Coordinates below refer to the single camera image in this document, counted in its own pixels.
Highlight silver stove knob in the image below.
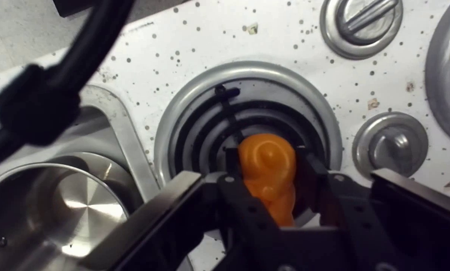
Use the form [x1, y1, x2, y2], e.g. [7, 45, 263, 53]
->
[318, 0, 403, 60]
[351, 111, 428, 179]

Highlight silver pot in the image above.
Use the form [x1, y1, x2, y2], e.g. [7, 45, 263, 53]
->
[0, 152, 142, 271]

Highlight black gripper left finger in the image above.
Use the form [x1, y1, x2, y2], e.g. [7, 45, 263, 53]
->
[215, 148, 285, 271]

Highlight black cable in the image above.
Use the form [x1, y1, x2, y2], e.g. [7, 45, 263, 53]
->
[0, 0, 138, 175]

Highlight front stove burner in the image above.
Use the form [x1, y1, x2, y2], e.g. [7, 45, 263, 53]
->
[153, 60, 341, 182]

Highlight orange toy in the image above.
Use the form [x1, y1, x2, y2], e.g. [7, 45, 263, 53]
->
[237, 134, 296, 227]

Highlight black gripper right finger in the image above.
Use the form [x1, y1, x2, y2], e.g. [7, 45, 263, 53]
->
[296, 146, 385, 271]

